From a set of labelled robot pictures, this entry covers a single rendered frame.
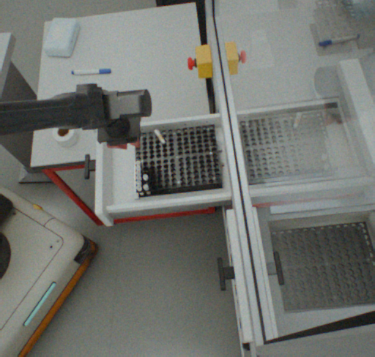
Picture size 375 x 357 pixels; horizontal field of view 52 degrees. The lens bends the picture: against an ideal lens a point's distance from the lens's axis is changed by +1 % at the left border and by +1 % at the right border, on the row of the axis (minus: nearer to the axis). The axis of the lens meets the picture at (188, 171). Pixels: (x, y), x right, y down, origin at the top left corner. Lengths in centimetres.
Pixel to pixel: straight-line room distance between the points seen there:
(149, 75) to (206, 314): 105
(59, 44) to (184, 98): 49
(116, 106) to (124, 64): 64
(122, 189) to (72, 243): 66
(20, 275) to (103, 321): 42
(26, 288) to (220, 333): 82
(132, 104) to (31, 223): 111
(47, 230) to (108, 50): 79
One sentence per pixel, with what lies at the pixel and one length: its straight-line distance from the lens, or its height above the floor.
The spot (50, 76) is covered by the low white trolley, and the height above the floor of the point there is 76.
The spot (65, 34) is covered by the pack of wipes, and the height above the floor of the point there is 80.
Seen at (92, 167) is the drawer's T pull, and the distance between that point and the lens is 105.
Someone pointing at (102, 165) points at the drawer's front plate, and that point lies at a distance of 102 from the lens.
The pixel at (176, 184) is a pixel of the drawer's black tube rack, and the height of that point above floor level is 87.
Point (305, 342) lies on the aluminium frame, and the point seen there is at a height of 148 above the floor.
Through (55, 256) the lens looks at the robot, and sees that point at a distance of 170.
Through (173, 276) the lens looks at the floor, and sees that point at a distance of 185.
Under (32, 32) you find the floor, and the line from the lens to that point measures 286.
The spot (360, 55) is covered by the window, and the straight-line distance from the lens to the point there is 20.
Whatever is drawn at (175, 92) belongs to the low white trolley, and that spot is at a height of 76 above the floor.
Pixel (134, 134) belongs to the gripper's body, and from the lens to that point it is 88.
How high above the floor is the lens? 180
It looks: 64 degrees down
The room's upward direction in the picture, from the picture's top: 11 degrees counter-clockwise
